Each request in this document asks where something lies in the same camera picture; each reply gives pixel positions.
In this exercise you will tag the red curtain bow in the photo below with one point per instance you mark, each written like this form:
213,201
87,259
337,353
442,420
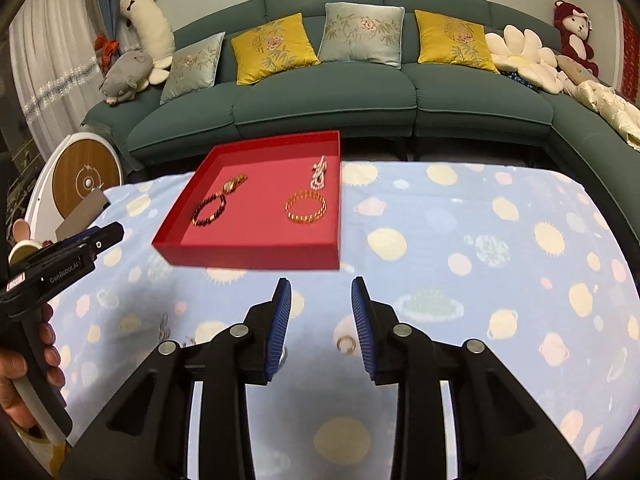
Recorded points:
107,47

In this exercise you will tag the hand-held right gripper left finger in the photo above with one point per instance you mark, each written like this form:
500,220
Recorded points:
279,330

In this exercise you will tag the red monkey plush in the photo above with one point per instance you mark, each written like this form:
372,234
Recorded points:
575,35

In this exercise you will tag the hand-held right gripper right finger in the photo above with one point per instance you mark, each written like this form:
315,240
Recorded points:
362,330

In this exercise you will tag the round white wooden-faced device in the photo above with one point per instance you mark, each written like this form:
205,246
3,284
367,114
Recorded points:
85,175

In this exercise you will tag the green sofa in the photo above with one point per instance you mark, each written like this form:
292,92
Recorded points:
320,105

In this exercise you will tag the gold wristwatch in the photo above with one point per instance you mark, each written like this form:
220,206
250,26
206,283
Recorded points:
232,184

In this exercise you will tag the person's left hand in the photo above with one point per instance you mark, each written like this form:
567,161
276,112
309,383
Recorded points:
10,382

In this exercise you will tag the dark patterned cabinet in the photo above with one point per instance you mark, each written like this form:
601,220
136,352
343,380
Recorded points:
15,170

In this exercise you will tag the white flower cushion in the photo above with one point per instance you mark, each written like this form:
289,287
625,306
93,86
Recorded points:
525,55

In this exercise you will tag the blue curtain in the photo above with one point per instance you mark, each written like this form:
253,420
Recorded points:
107,0

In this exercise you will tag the grey-blue embroidered pillow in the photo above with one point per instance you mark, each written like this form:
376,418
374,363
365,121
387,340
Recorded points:
192,67
362,32

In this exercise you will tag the white sheer curtain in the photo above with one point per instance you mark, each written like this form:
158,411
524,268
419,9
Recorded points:
50,60

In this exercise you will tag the cream satin blanket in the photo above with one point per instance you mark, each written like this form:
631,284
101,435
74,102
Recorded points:
610,110

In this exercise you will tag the yellow embroidered pillow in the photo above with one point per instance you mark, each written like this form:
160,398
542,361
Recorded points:
275,47
455,40

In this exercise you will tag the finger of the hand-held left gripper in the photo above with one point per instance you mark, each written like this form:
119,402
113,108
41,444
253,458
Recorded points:
100,241

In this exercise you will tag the printed planet blanket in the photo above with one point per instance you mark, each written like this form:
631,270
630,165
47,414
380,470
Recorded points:
475,310

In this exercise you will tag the red tray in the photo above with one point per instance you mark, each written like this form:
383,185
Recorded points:
260,240

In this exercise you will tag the white framed mirror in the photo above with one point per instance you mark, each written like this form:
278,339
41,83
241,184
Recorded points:
25,250

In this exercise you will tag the red wall hanging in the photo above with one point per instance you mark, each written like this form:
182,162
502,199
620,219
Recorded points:
631,45

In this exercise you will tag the grey-brown case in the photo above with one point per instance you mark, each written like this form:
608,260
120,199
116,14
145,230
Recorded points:
82,212

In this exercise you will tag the grey pig plush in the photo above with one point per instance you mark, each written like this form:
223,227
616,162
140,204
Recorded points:
127,72

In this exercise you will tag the tan cushion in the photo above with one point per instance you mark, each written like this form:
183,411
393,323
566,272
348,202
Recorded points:
572,67

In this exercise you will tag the pink round object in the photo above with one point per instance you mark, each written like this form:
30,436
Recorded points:
21,230

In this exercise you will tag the white cow plush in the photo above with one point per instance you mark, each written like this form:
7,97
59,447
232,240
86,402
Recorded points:
150,25

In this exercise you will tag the gold hoop earring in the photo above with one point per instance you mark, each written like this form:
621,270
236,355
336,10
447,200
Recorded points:
340,345

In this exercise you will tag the blue patterned cloth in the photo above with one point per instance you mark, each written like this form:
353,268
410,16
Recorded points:
520,80

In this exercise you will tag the silver dangle earring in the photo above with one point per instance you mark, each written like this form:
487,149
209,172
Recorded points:
189,342
162,329

